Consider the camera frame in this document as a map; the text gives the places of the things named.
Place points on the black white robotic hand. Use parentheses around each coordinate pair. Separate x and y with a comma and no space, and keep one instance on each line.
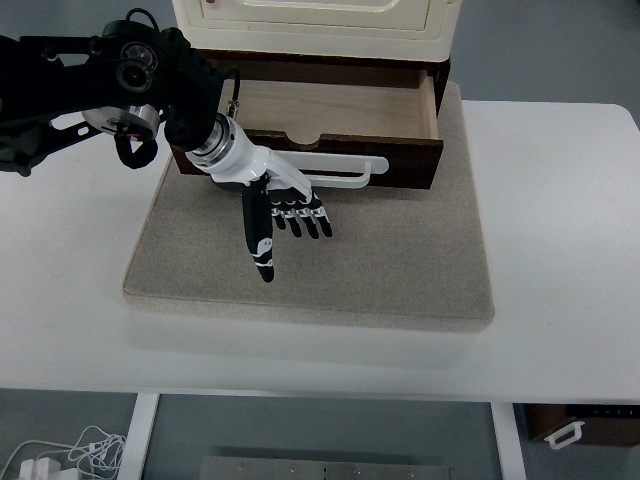
(274,193)

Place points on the dark wooden drawer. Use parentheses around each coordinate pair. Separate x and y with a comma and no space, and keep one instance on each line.
(399,124)

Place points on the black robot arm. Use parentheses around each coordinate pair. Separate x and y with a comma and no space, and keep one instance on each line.
(58,91)

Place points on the cream upper cabinet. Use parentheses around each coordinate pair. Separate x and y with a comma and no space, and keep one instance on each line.
(395,30)

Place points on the beige square cushion pad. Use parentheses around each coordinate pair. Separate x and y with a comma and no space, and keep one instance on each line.
(397,258)

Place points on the white table leg left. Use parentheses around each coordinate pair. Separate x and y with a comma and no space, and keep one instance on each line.
(138,437)

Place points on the white table leg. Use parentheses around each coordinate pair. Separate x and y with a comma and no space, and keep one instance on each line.
(138,437)
(508,441)

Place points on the white table leg right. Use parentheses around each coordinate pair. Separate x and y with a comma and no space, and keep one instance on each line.
(508,441)

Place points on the white power adapter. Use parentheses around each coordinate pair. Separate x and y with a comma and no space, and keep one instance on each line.
(39,469)

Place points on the white drawer handle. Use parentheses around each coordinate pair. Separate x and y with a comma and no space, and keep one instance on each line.
(330,170)

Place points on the brown box with white handle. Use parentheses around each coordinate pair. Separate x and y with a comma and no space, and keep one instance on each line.
(560,425)

